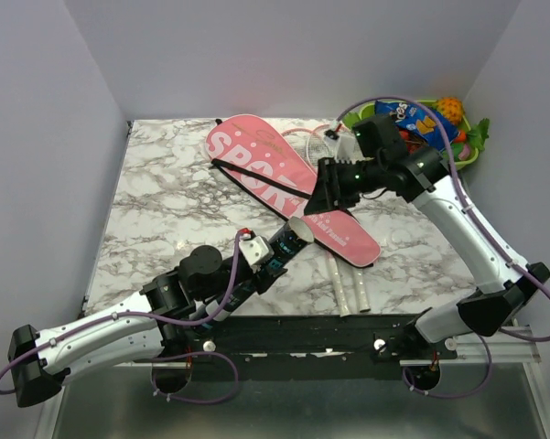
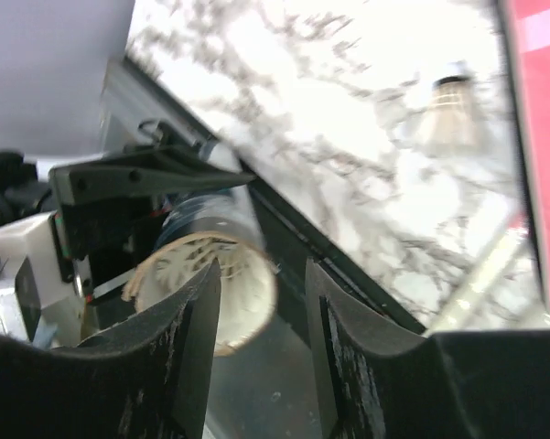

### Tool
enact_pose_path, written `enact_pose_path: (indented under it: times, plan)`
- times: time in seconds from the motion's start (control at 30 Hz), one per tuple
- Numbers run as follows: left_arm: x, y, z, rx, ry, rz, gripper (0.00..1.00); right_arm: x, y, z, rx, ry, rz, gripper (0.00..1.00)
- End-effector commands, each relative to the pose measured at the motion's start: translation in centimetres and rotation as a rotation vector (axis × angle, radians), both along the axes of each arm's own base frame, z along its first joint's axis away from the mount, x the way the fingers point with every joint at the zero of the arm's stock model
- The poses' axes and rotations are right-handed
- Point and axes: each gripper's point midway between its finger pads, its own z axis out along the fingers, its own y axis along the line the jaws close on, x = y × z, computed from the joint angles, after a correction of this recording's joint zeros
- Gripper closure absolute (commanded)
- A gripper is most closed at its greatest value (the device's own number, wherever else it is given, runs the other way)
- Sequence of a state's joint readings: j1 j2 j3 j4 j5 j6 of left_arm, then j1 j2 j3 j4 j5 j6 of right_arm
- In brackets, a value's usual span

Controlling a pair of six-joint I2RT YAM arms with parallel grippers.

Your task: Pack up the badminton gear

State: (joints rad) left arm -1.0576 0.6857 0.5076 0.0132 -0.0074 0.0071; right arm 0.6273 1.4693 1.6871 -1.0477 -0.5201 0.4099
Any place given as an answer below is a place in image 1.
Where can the toy pineapple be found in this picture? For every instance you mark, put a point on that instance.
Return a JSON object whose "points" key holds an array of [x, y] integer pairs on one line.
{"points": [[451, 108]]}

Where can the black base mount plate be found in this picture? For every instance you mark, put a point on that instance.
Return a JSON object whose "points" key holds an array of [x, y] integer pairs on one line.
{"points": [[305, 348]]}

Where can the aluminium rail frame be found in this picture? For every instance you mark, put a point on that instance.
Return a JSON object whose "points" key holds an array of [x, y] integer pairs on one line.
{"points": [[499, 347]]}

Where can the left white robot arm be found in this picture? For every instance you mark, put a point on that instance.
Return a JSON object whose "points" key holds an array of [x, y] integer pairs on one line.
{"points": [[198, 295]]}

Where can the pink racket cover bag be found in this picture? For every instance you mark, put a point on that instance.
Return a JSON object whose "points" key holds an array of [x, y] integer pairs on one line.
{"points": [[254, 155]]}

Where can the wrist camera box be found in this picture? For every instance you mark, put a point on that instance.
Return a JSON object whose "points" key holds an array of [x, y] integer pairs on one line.
{"points": [[341, 146], [255, 249]]}

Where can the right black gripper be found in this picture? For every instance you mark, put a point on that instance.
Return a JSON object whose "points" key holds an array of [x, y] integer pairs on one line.
{"points": [[329, 197]]}

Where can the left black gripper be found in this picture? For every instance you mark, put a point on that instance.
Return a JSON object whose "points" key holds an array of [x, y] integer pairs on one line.
{"points": [[268, 277]]}

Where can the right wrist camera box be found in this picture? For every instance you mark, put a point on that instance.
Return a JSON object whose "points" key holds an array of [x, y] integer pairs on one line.
{"points": [[341, 146]]}

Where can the pink badminton racket front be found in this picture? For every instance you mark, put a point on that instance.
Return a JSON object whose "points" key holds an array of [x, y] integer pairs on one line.
{"points": [[359, 290]]}

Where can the green plastic basket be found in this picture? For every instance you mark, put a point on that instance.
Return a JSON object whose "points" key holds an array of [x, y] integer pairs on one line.
{"points": [[463, 153]]}

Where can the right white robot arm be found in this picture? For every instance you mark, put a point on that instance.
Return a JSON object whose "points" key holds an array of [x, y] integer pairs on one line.
{"points": [[505, 281]]}

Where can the green leafy toy vegetable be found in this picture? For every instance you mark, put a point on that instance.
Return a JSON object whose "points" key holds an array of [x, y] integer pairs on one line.
{"points": [[478, 134]]}

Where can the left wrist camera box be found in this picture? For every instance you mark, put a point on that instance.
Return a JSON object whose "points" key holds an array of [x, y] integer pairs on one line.
{"points": [[255, 249]]}

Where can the blue chip bag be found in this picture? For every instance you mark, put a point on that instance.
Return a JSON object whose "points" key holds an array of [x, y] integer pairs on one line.
{"points": [[414, 119]]}

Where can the black shuttlecock tube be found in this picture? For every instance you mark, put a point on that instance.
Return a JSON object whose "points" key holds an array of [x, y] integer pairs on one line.
{"points": [[296, 235]]}

